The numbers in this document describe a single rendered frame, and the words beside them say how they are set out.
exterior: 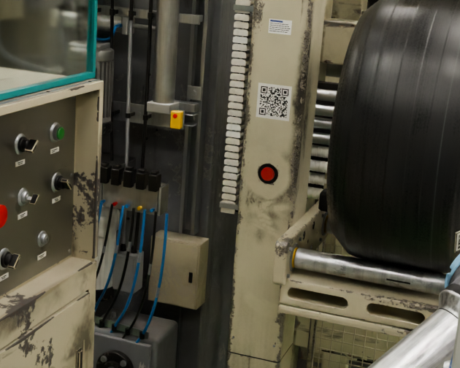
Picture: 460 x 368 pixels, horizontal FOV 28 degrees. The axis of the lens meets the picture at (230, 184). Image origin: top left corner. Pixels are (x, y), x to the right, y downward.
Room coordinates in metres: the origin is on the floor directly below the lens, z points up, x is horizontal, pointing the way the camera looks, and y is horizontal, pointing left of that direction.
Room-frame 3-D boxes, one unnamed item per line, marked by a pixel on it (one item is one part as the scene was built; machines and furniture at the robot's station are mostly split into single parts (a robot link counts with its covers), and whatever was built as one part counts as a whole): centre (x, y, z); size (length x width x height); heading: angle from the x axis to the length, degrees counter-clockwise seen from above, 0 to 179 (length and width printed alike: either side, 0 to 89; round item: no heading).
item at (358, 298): (1.81, -0.31, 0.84); 0.36 x 0.09 x 0.06; 71
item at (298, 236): (2.00, -0.18, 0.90); 0.40 x 0.03 x 0.10; 161
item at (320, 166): (2.38, -0.26, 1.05); 0.20 x 0.15 x 0.30; 71
